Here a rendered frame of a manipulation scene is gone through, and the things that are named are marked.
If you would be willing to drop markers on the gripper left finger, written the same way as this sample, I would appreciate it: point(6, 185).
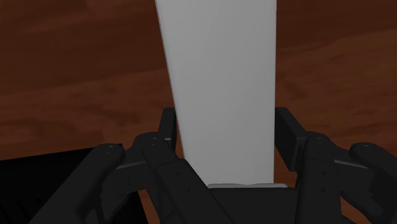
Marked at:
point(161, 173)

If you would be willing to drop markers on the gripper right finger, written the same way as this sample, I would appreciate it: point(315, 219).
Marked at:
point(319, 173)

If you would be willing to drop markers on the white rectangular slab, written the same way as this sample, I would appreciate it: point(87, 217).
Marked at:
point(223, 93)

